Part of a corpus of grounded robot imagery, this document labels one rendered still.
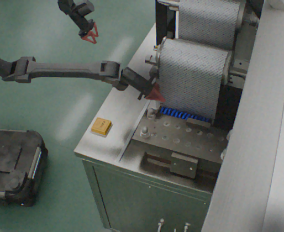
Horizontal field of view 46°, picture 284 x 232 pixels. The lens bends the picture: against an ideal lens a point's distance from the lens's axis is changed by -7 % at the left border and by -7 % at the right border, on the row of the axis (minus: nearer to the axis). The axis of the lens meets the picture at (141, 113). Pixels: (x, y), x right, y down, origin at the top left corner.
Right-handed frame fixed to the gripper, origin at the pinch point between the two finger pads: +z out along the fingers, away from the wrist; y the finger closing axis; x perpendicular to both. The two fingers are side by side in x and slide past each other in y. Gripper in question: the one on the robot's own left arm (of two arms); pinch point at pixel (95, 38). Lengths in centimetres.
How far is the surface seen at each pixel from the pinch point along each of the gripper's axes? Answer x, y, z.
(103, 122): -2.8, -44.7, 15.7
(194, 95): -47, -47, 16
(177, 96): -39, -45, 16
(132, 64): -8.9, -2.4, 21.9
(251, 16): -76, -23, 8
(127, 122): -10.8, -42.3, 23.0
